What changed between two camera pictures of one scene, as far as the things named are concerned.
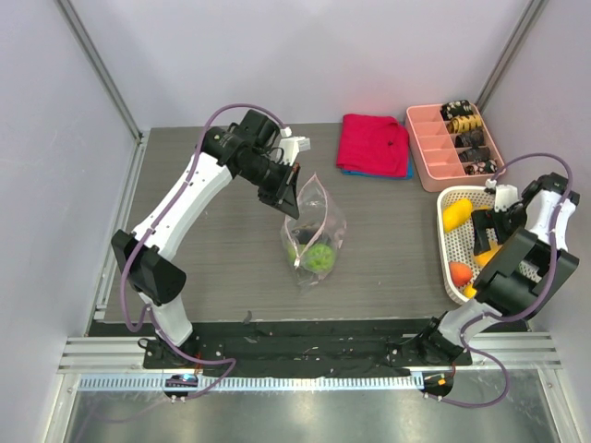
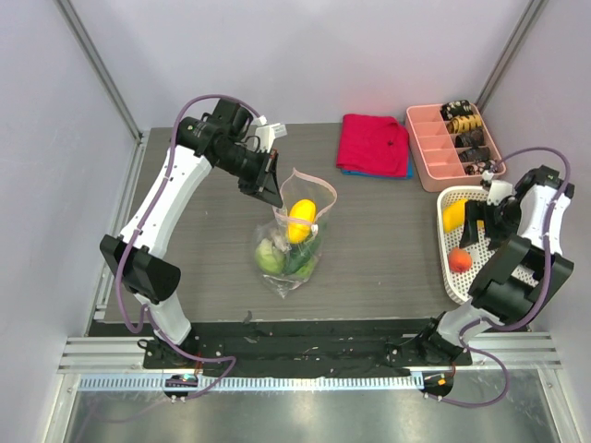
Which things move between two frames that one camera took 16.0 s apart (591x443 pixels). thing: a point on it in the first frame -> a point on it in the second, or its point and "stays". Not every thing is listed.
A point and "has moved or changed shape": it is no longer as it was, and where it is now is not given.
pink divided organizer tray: x=452 y=147 stays
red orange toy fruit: x=461 y=272 -> x=460 y=260
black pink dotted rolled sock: x=489 y=166 stays
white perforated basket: x=459 y=267 stays
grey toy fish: x=306 y=233 -> x=280 y=238
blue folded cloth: x=410 y=171 stays
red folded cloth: x=374 y=145 stays
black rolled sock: x=475 y=154 stays
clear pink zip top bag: x=309 y=242 has moved or changed shape
